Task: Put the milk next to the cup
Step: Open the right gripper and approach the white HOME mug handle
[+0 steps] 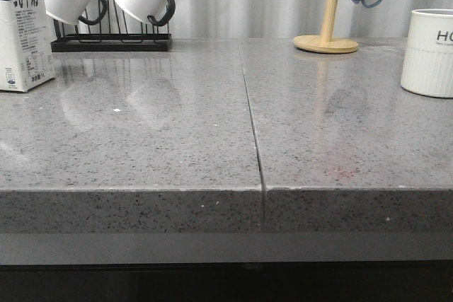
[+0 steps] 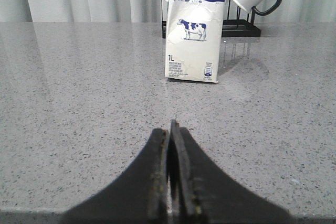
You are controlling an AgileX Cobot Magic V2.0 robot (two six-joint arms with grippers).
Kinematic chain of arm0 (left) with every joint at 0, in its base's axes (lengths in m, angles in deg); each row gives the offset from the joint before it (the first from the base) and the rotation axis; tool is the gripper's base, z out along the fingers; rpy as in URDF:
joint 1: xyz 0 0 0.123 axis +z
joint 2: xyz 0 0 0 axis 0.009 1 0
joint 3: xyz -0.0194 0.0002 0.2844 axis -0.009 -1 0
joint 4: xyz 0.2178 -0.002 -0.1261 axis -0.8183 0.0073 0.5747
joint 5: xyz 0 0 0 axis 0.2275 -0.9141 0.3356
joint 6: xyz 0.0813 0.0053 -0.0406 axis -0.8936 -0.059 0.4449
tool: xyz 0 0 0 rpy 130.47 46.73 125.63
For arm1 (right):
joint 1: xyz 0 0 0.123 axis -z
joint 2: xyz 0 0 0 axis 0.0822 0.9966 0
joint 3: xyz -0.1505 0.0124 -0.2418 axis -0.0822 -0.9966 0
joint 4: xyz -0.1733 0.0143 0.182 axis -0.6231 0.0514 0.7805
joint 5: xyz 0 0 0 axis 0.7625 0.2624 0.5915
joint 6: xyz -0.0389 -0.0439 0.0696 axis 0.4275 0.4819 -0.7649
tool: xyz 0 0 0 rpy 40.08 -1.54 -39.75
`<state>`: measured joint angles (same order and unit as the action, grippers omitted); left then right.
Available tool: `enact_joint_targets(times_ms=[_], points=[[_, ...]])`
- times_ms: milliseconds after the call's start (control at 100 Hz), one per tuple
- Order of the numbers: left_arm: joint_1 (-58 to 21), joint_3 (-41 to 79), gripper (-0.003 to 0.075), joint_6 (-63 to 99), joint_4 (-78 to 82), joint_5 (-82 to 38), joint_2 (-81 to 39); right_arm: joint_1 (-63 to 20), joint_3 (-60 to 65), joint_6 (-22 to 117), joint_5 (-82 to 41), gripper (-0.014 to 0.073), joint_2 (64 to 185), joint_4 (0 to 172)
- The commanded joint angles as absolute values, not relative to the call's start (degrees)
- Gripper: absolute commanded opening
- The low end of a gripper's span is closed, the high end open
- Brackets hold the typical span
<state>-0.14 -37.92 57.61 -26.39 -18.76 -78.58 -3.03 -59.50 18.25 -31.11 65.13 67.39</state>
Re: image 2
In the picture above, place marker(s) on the white blue milk carton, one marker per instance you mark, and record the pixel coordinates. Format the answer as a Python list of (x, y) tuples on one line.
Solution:
[(193, 37)]

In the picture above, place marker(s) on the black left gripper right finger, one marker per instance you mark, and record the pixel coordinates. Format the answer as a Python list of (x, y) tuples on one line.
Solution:
[(203, 193)]

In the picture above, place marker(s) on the black wire mug rack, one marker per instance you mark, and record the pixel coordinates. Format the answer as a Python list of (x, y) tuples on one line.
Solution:
[(235, 23)]

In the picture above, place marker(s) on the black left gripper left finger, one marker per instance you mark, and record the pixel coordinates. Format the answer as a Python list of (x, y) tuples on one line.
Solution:
[(138, 195)]

